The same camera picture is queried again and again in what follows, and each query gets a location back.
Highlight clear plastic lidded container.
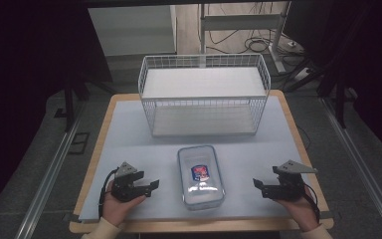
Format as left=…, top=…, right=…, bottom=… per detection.
left=177, top=144, right=227, bottom=211

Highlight white table mat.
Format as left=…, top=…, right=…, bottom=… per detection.
left=78, top=96, right=330, bottom=224

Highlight clear packet with red-blue label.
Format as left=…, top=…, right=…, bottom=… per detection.
left=186, top=158, right=221, bottom=194

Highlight person's right hand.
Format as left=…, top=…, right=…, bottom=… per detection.
left=276, top=186, right=321, bottom=233

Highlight white wire shelf rack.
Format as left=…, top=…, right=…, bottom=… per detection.
left=137, top=53, right=273, bottom=138

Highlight white metal desk frame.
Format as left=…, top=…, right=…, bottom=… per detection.
left=198, top=1, right=293, bottom=75

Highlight black table clamp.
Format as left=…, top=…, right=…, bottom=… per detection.
left=62, top=212, right=82, bottom=224
left=318, top=210, right=335, bottom=221

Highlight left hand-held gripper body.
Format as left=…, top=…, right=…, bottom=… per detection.
left=110, top=160, right=146, bottom=203

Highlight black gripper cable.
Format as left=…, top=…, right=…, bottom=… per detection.
left=301, top=191, right=321, bottom=224
left=97, top=167, right=119, bottom=217

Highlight black floor cables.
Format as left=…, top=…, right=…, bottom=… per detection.
left=208, top=2, right=307, bottom=68

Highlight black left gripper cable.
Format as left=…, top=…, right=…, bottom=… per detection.
left=97, top=167, right=119, bottom=217

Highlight white cabinet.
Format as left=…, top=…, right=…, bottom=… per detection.
left=87, top=4, right=178, bottom=57

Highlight person's left hand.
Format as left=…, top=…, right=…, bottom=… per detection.
left=101, top=180, right=147, bottom=229

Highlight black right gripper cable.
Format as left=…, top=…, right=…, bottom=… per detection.
left=301, top=191, right=321, bottom=224

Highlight dark curtain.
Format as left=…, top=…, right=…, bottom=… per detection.
left=0, top=0, right=113, bottom=223
left=283, top=0, right=382, bottom=167

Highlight black metal stand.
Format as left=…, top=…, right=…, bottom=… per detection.
left=286, top=56, right=357, bottom=129
left=53, top=74, right=93, bottom=133

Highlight silver floor rail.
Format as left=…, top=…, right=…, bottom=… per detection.
left=321, top=98, right=382, bottom=239
left=13, top=109, right=85, bottom=239

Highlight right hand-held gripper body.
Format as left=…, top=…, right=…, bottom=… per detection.
left=272, top=159, right=319, bottom=201

